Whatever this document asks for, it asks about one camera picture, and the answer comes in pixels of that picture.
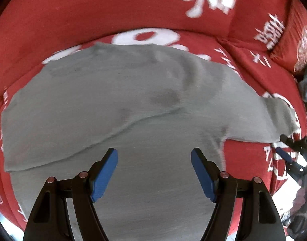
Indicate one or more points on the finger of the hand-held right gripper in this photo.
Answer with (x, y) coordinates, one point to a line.
(292, 140)
(283, 153)

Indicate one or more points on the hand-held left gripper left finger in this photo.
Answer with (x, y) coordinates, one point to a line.
(107, 167)

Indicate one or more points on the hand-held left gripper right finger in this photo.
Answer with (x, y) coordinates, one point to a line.
(202, 168)

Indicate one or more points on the grey garment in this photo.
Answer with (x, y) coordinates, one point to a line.
(133, 100)

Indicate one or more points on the grey clothes pile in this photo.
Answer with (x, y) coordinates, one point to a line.
(306, 93)

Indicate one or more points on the red printed pillow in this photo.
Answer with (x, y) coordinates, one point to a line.
(293, 40)

